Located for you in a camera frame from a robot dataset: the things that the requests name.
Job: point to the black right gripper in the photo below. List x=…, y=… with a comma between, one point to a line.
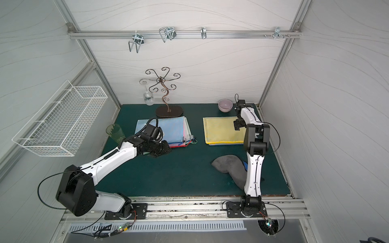
x=239, y=123

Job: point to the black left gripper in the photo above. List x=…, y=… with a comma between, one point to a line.
x=164, y=148

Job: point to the yellow mesh document bag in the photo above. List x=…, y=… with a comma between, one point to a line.
x=221, y=130

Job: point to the grey microfibre cloth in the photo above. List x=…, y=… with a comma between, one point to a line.
x=232, y=165

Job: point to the white mesh document bag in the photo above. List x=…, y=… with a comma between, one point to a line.
x=225, y=144

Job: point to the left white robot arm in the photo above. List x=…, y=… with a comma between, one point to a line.
x=77, y=190

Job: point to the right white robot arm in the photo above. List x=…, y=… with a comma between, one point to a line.
x=256, y=145

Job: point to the stack of coloured document bags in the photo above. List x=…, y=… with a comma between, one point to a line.
x=140, y=126

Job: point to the purple bowl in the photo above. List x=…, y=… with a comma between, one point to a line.
x=225, y=105

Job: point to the bronze scroll stand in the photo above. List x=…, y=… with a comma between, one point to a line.
x=168, y=110

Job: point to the green drinking glass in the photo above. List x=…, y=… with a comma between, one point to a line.
x=115, y=132

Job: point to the hanging wine glass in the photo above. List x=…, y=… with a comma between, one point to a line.
x=147, y=95

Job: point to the metal hook clamp left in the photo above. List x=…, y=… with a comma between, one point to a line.
x=136, y=42

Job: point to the metal hook clamp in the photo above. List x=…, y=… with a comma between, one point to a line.
x=136, y=42
x=167, y=33

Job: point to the metal hook clamp middle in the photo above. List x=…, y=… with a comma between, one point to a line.
x=167, y=33

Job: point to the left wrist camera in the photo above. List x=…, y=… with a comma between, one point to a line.
x=152, y=133

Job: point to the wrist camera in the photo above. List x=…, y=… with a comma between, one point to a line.
x=152, y=133
x=240, y=104

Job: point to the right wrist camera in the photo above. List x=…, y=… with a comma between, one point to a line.
x=240, y=104

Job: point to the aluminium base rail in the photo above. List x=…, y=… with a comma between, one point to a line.
x=195, y=208

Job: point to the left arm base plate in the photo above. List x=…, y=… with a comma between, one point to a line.
x=136, y=211

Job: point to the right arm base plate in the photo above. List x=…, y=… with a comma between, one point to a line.
x=235, y=210

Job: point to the metal ring clamp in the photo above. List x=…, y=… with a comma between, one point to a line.
x=203, y=33

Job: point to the aluminium top rail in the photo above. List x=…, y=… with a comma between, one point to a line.
x=181, y=34

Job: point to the metal bracket right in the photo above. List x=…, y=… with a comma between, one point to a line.
x=277, y=34

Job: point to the white wire basket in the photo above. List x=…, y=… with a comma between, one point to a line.
x=59, y=127

